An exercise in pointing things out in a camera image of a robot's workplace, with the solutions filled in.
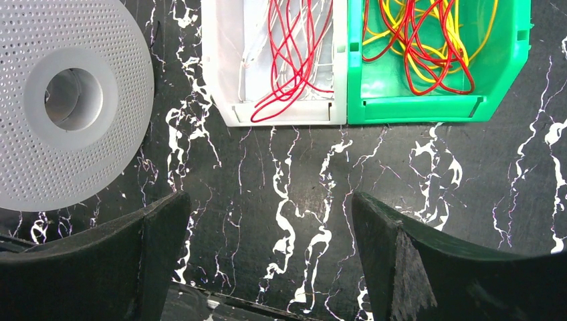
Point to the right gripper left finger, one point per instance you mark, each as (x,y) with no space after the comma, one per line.
(119,270)

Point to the green plastic bin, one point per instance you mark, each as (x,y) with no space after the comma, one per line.
(433,61)

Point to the white perforated filament spool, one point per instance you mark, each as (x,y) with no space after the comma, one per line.
(77,90)

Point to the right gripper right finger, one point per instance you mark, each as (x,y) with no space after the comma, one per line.
(416,272)

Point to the white plastic bin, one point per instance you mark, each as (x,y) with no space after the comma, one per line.
(276,63)

